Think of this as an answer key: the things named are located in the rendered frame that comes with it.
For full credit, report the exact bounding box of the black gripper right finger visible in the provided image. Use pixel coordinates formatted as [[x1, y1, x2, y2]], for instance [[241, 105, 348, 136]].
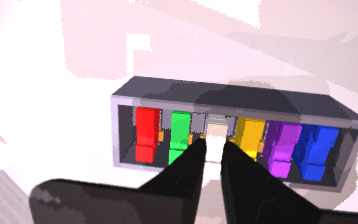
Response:
[[221, 141, 358, 224]]

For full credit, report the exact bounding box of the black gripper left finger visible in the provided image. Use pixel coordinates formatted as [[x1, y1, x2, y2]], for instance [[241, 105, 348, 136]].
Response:
[[28, 138, 207, 224]]

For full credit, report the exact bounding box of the yellow fuse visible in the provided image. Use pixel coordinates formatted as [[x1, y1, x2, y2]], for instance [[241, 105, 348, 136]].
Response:
[[234, 117, 265, 161]]

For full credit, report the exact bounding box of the green fuse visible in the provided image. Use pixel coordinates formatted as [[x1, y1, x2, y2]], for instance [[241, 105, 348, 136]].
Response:
[[169, 110, 191, 164]]

